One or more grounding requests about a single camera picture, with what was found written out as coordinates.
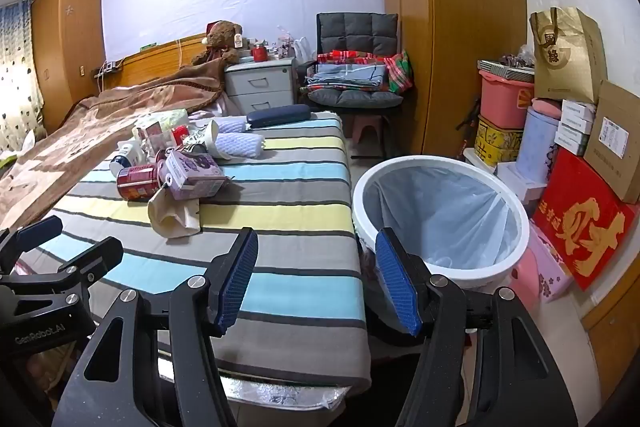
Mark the brown teddy bear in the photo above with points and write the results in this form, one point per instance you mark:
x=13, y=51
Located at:
x=220, y=39

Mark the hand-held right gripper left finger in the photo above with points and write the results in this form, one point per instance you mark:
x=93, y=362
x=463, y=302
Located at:
x=239, y=279

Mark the purple drink carton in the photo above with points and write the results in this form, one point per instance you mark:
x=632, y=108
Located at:
x=195, y=172

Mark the tall wooden cabinet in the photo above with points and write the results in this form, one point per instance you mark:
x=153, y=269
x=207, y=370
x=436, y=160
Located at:
x=65, y=47

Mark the dark blue glasses case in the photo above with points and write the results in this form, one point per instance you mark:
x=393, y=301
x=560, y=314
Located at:
x=280, y=115

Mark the low wooden cabinet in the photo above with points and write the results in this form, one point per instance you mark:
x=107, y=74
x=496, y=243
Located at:
x=615, y=332

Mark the pink plastic tub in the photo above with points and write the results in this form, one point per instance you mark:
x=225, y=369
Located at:
x=505, y=102

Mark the yellow patterned box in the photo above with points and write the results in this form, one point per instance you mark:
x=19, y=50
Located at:
x=497, y=142

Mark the patterned curtain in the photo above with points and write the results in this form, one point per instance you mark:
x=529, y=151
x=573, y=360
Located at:
x=17, y=82

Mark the white medicine box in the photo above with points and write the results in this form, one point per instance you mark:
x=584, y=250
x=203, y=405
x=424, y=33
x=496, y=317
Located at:
x=572, y=134
x=570, y=147
x=575, y=121
x=577, y=107

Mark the pink floral box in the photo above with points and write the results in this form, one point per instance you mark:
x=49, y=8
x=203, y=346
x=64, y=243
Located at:
x=550, y=272

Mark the dark grey cushioned chair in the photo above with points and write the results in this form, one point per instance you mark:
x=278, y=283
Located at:
x=357, y=32

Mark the brown cardboard mailer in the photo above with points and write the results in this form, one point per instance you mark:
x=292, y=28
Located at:
x=620, y=177

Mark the beige paper bag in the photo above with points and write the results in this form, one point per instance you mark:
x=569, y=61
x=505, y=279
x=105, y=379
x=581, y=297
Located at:
x=172, y=217

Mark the red and white can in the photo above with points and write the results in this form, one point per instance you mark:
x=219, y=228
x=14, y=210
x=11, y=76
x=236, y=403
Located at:
x=179, y=137

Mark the pale green tissue pack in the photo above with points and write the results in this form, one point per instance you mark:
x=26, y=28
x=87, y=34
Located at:
x=165, y=119

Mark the red green plaid cloth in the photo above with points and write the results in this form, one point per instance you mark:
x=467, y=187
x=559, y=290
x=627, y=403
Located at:
x=400, y=74

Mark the large wooden wardrobe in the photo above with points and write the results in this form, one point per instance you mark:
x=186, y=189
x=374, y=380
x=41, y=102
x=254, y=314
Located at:
x=450, y=32

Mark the clear storage box white lid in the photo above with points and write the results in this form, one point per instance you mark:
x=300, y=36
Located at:
x=475, y=155

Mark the light blue cylindrical container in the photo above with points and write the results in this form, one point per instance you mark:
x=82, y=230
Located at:
x=535, y=147

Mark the striped flat tray box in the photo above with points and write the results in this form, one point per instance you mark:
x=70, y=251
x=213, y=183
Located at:
x=500, y=69

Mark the striped bed sheet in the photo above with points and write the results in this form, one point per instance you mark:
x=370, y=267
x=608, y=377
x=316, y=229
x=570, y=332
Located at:
x=300, y=187

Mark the brown blanket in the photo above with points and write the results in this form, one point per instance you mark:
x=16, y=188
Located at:
x=75, y=132

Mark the translucent bin liner bag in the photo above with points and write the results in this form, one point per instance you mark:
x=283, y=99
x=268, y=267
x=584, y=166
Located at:
x=440, y=207

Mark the pink round cushion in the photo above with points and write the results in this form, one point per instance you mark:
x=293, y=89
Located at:
x=546, y=105

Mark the red gift box gold print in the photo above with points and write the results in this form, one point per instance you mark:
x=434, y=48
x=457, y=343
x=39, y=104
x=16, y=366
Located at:
x=585, y=227

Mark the red mug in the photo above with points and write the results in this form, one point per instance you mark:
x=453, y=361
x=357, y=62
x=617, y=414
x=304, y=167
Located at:
x=259, y=53

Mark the white plastic bottle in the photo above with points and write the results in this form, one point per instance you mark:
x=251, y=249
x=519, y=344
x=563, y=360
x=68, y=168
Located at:
x=125, y=157

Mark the gold paper gift bag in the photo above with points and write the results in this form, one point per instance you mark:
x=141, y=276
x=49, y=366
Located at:
x=565, y=57

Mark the large pink plastic stool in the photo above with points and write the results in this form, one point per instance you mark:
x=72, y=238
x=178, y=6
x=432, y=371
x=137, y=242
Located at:
x=525, y=279

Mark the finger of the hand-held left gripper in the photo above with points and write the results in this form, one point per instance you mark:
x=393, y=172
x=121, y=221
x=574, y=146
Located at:
x=90, y=257
x=37, y=232

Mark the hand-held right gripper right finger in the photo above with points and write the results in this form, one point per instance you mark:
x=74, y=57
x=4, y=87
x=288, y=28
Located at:
x=395, y=282

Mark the red drink can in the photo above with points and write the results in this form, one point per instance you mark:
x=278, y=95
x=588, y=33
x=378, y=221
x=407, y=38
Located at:
x=137, y=182

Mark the black red trekking pole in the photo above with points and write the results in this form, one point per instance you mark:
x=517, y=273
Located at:
x=470, y=122

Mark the white flat box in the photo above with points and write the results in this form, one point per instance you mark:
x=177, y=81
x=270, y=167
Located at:
x=515, y=182

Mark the white round trash bin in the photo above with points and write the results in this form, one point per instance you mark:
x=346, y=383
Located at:
x=495, y=274

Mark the grey drawer nightstand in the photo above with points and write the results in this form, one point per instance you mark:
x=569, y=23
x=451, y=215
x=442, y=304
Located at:
x=260, y=92

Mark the small pink plastic stool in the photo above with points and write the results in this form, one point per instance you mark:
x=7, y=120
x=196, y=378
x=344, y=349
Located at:
x=367, y=122

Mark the folded blue bedding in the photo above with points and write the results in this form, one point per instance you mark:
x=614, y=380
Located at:
x=345, y=77

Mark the wooden bed headboard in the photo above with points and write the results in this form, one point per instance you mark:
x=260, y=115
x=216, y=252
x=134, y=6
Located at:
x=150, y=62

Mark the printed paper cup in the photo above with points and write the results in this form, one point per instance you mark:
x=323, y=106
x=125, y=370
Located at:
x=202, y=139

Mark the white power strip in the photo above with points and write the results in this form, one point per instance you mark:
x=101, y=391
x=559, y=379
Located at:
x=107, y=69

